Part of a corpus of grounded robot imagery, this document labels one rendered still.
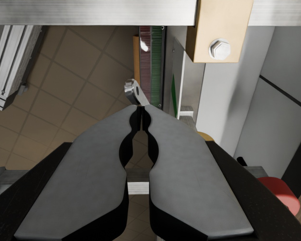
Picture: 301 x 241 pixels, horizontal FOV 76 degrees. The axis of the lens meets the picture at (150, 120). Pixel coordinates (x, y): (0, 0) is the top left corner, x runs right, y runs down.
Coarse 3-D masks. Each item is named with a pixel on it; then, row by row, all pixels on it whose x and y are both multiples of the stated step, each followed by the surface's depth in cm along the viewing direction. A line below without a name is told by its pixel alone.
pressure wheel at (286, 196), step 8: (240, 160) 36; (264, 184) 27; (272, 184) 27; (280, 184) 27; (272, 192) 26; (280, 192) 26; (288, 192) 26; (280, 200) 26; (288, 200) 26; (296, 200) 26; (288, 208) 27; (296, 208) 27
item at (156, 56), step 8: (152, 32) 33; (160, 32) 33; (152, 40) 34; (160, 40) 34; (152, 48) 35; (160, 48) 35; (152, 56) 35; (160, 56) 35; (152, 64) 36; (160, 64) 36; (152, 72) 37; (160, 72) 37; (152, 80) 38; (160, 80) 38; (152, 88) 39; (152, 96) 40; (152, 104) 41
